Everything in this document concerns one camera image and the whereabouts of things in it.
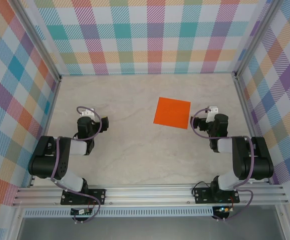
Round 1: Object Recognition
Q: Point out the grey metal panel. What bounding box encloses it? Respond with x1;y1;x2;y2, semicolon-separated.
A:
17;216;285;240

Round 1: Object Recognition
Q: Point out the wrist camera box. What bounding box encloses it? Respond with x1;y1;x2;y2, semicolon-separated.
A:
81;107;95;118
208;105;220;123

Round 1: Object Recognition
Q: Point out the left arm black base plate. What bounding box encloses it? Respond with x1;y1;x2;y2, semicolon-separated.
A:
61;188;107;206

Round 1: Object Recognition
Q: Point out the black circuit board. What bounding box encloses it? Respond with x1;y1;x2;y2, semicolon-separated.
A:
70;207;93;216

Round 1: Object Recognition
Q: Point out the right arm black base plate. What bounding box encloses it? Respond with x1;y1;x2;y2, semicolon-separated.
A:
194;187;240;205

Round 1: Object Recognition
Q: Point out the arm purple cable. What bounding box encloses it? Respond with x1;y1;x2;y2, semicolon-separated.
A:
50;106;103;224
191;106;255;222

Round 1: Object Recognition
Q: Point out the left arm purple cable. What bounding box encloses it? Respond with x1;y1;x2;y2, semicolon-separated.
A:
50;106;103;224

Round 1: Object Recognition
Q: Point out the orange cloth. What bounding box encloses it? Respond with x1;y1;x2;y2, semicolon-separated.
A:
153;96;191;130

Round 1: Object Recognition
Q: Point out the aluminium frame post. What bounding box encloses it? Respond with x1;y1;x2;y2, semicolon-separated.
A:
9;0;62;83
231;0;283;78

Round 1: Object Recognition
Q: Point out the aluminium table side rail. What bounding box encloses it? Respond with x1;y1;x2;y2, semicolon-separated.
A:
28;76;62;188
234;72;272;185

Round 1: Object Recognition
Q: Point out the perforated metal cable tray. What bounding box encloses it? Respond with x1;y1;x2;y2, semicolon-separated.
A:
24;206;214;218

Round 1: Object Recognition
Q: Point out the long aluminium base rail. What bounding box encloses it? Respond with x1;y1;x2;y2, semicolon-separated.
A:
12;184;289;207

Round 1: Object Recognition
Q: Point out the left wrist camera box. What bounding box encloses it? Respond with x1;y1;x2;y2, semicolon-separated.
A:
81;107;95;118

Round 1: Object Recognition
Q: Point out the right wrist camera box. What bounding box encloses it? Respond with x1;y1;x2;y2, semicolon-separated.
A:
208;105;220;123

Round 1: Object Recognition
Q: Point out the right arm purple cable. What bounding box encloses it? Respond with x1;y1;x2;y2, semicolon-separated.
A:
191;106;255;222

